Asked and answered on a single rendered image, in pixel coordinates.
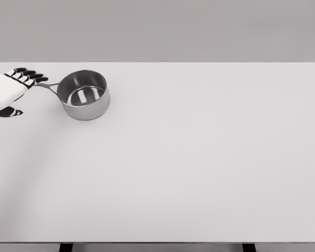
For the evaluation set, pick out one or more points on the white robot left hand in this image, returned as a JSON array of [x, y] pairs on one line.
[[5, 88]]

